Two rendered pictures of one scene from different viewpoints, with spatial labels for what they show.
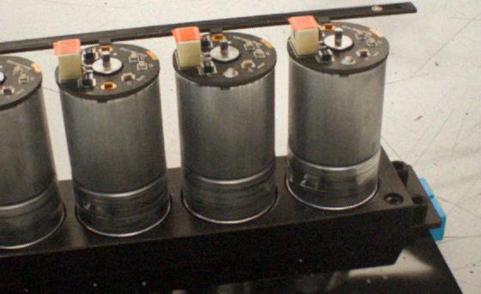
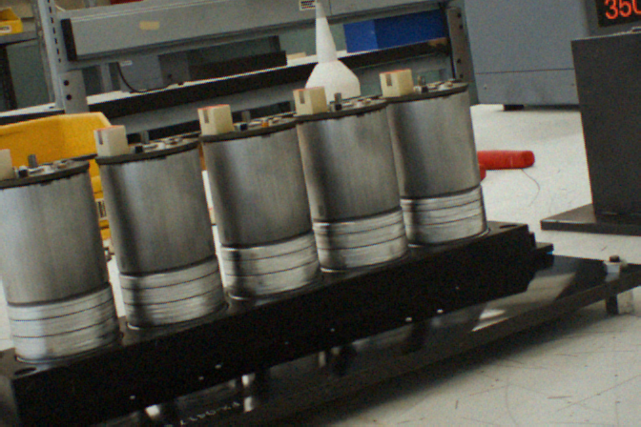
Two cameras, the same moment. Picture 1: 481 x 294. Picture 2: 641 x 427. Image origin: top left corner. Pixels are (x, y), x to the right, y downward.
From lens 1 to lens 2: 0.17 m
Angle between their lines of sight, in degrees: 34
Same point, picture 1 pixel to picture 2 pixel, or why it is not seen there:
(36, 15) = not seen: outside the picture
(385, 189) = (495, 226)
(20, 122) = (194, 169)
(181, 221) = (341, 274)
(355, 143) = (466, 165)
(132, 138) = (293, 176)
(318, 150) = (438, 180)
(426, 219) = (539, 246)
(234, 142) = (376, 171)
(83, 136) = (249, 180)
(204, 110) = (345, 143)
